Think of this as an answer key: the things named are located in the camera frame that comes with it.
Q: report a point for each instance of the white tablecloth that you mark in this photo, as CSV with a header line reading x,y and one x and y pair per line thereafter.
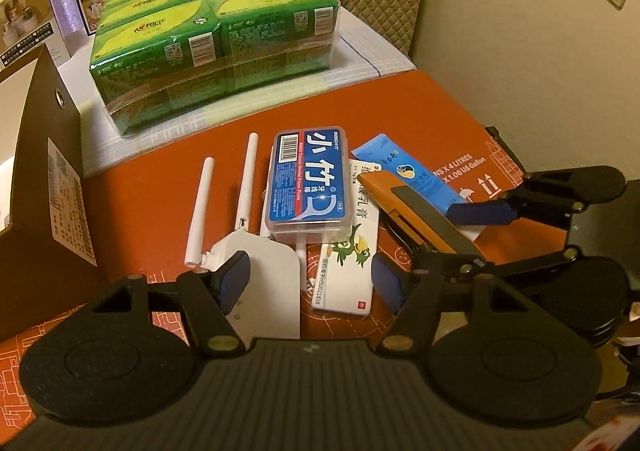
x,y
365,51

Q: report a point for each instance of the blue dental floss box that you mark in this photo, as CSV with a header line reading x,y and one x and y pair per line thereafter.
x,y
307,186

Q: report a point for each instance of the white humidifier box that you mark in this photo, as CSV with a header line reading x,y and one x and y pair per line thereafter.
x,y
30,16

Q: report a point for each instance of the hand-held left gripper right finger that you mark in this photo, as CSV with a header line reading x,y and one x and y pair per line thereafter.
x,y
386,282

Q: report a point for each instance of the blue sachet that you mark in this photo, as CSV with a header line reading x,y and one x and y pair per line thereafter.
x,y
405,166

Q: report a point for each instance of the brown cardboard box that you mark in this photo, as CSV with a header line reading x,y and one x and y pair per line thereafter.
x,y
40,131

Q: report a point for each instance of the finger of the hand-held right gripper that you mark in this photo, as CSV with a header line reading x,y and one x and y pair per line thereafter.
x,y
530,262
480,213

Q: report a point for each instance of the green tissue multipack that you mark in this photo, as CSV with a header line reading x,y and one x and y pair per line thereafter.
x,y
200,41

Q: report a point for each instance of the white router with antennas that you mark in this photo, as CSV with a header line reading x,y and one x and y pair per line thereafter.
x,y
267,271

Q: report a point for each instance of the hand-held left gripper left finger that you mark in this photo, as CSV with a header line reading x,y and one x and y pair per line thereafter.
x,y
233,282

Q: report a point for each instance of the orange cardboard box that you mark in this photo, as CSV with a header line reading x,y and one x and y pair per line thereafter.
x,y
425,106

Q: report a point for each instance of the white ointment box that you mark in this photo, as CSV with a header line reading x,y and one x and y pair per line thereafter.
x,y
350,241

